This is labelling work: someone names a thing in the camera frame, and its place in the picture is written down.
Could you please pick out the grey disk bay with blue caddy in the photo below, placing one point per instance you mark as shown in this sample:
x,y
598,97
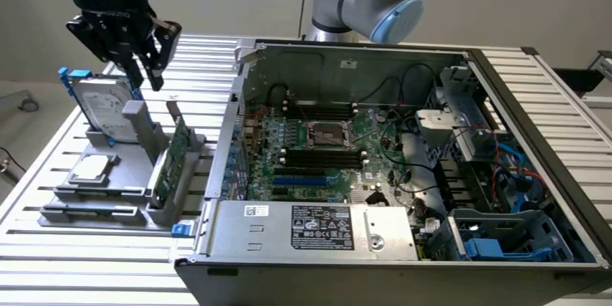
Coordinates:
x,y
501,234

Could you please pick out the black RAM slot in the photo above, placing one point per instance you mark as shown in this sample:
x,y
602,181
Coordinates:
x,y
322,156
317,102
317,110
322,161
317,106
322,151
317,114
322,165

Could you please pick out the blue case latch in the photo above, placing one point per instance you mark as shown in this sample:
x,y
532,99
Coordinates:
x,y
180,230

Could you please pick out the CPU socket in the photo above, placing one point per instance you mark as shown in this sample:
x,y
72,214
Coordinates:
x,y
325,134

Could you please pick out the silver CPU chip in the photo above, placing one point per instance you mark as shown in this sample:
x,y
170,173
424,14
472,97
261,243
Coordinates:
x,y
92,168

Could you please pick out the open black PC case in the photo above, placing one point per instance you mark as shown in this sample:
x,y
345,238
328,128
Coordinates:
x,y
334,281

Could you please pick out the grey castor wheel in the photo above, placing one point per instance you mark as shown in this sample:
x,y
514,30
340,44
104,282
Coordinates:
x,y
28,102

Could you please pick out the white sticker on case wall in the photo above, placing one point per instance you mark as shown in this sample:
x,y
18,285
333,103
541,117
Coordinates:
x,y
348,64

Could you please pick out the silver hard disk blue caddy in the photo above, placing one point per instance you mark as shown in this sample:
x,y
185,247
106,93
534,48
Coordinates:
x,y
106,105

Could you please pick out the silver aluminium profile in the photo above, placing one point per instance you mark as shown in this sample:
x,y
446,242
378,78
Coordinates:
x,y
601,64

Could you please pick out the silver power supply unit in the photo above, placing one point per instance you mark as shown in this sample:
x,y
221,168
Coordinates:
x,y
268,238

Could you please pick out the green graphics card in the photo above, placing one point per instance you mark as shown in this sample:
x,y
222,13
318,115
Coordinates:
x,y
173,162

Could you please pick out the dark RAM stick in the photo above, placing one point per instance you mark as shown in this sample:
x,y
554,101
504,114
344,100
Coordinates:
x,y
100,190
88,210

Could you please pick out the black table corner cap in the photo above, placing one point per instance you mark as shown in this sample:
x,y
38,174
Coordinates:
x,y
530,51

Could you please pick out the grey printed parts rack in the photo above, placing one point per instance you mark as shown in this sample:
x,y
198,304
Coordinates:
x,y
184,184

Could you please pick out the silver chipset heatsink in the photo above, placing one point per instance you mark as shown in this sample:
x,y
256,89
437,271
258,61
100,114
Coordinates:
x,y
365,196

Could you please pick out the black power supply label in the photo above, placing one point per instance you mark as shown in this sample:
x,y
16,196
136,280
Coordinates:
x,y
322,227

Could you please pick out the metal disk bay cage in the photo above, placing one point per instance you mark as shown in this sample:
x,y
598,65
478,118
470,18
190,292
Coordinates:
x,y
470,130

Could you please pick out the grey metal bracket box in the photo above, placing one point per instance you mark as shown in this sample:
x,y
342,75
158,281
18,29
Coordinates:
x,y
433,125

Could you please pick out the green motherboard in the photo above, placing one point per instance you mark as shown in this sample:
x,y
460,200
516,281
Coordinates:
x,y
377,162

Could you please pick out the blue expansion slot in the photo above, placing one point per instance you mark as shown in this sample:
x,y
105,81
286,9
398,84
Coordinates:
x,y
298,180

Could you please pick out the black expansion slot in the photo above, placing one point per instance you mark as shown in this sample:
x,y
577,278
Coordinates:
x,y
298,172

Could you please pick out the black box beside table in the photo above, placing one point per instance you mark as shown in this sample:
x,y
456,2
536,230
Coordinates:
x,y
576,79

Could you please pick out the small white barcode sticker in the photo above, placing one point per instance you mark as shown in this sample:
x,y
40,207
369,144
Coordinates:
x,y
256,210

